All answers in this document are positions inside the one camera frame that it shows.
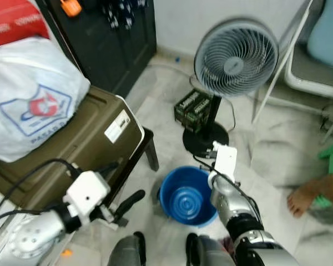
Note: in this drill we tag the olive brown hard case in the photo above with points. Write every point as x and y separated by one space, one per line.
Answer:
83 144

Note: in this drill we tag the grey robot left leg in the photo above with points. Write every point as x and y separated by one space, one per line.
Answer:
125 252

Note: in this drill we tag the grey robot leg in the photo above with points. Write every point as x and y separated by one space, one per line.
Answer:
125 252
208 254

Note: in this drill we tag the black low table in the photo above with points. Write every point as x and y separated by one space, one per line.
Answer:
150 147

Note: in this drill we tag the blue plastic bucket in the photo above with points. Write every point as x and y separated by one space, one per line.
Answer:
183 199

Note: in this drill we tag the small orange floor scrap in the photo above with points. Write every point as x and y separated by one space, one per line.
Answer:
66 252

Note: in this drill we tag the grey robot right leg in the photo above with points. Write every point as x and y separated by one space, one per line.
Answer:
208 254

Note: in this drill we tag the black box green print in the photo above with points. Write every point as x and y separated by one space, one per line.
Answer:
191 108

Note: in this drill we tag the black cabinet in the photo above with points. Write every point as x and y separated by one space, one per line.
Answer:
100 50

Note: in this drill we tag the white printed plastic bag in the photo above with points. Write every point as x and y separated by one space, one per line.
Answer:
22 83

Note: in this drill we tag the person bare foot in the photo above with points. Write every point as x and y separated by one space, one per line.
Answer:
302 199

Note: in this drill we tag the dark white-dotted cloth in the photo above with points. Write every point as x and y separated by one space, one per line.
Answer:
122 14

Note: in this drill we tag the small orange object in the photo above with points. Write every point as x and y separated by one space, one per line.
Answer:
71 8

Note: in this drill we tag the grey standing fan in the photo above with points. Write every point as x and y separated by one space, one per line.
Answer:
236 58

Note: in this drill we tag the light blue container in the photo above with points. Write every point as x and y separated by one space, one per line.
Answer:
327 33

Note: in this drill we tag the red bag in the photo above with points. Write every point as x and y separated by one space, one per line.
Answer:
11 22

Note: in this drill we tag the white slanted pole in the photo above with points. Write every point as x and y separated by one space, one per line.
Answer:
280 61

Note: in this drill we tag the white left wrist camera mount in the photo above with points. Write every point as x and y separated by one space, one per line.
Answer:
86 191

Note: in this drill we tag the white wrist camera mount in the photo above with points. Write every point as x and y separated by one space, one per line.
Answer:
86 191
226 160

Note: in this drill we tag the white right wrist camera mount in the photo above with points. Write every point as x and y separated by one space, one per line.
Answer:
226 160

